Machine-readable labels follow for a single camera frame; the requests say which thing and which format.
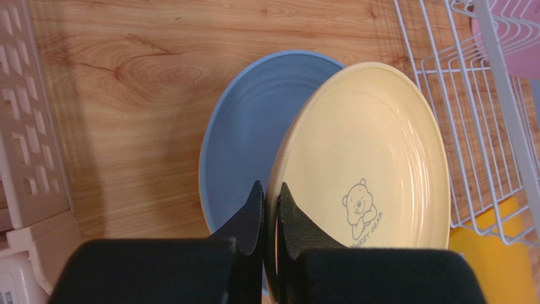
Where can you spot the tan yellow plate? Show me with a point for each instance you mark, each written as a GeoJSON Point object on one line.
{"type": "Point", "coordinates": [365, 161]}

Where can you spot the pink desk file organizer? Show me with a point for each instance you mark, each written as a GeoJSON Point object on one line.
{"type": "Point", "coordinates": [37, 213]}

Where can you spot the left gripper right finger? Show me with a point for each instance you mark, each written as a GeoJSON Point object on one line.
{"type": "Point", "coordinates": [296, 232]}

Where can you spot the right orange folder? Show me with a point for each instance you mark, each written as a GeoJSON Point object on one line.
{"type": "Point", "coordinates": [506, 273]}

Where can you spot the white wire dish rack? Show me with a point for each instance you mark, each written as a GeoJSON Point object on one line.
{"type": "Point", "coordinates": [489, 119]}

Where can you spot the pink plate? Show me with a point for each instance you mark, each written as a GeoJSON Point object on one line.
{"type": "Point", "coordinates": [517, 28]}

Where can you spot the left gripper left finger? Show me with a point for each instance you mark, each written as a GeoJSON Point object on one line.
{"type": "Point", "coordinates": [245, 231]}

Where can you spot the blue plate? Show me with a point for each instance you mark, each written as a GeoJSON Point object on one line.
{"type": "Point", "coordinates": [248, 124]}

